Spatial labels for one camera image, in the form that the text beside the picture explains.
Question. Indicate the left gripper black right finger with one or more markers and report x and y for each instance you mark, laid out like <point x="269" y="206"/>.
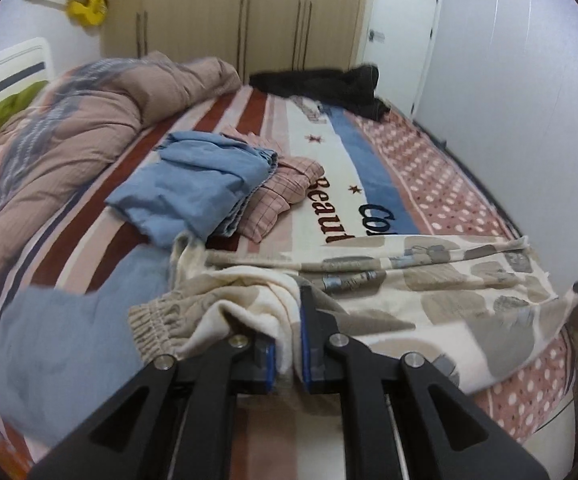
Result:
<point x="402" y="418"/>

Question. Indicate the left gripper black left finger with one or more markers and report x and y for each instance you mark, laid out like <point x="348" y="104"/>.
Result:
<point x="173" y="420"/>

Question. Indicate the cream patterned fleece pants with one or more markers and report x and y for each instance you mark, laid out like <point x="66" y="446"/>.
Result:
<point x="479" y="306"/>

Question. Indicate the black clothing pile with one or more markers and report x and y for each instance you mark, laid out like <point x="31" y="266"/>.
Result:
<point x="353" y="90"/>

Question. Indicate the folded blue garment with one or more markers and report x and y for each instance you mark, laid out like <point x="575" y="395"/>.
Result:
<point x="201" y="183"/>

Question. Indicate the striped dotted plush blanket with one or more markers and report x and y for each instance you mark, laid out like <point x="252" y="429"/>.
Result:
<point x="381" y="178"/>

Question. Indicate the pink grey rumpled duvet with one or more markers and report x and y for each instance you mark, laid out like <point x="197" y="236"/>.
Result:
<point x="82" y="122"/>

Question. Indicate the pink plaid folded garment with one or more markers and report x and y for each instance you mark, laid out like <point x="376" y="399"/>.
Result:
<point x="287" y="186"/>

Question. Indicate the green cloth item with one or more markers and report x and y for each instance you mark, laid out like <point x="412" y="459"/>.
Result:
<point x="12" y="105"/>

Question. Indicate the white bed headboard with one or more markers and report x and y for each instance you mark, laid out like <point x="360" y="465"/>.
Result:
<point x="23" y="64"/>

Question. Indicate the white door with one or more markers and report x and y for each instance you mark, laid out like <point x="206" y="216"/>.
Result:
<point x="398" y="37"/>

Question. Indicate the yellow toy guitar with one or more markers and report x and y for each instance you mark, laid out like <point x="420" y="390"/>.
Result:
<point x="87" y="13"/>

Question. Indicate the beige wooden wardrobe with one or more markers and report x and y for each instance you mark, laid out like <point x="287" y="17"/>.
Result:
<point x="251" y="35"/>

